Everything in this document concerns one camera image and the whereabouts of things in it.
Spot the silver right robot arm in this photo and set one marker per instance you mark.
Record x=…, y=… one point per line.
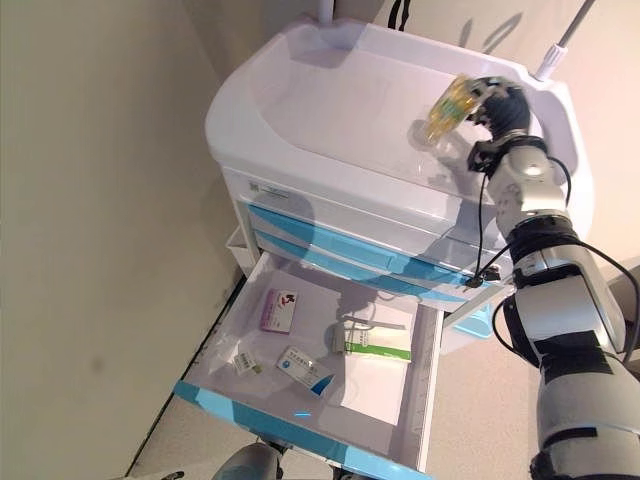
x=550, y=300

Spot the cart label sticker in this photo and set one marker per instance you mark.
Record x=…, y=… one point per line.
x=267, y=189

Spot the white bin with blue lid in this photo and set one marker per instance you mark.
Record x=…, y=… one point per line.
x=472, y=322

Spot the white medical cart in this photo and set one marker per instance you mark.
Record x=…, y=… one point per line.
x=325, y=125

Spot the clear packet with green strip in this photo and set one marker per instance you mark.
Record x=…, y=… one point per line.
x=375, y=347

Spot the silver left robot leg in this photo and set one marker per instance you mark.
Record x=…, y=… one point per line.
x=245, y=465

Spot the blue white medicine box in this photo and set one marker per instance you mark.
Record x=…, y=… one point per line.
x=300, y=367

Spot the black cart keys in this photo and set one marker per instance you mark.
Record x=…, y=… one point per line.
x=475, y=281

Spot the tall blue white cart drawer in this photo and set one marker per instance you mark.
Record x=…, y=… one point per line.
x=280, y=220

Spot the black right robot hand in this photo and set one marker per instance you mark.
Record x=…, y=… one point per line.
x=507, y=110

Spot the crumpled clear plastic wrap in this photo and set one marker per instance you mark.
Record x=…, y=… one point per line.
x=215, y=357

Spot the small white barcode box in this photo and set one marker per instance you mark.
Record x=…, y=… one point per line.
x=245, y=362

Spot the pink white medicine box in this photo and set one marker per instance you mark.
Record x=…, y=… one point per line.
x=280, y=312

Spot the white IV pole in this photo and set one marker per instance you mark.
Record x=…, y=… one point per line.
x=552, y=55

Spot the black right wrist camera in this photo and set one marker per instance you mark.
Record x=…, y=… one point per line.
x=482, y=157

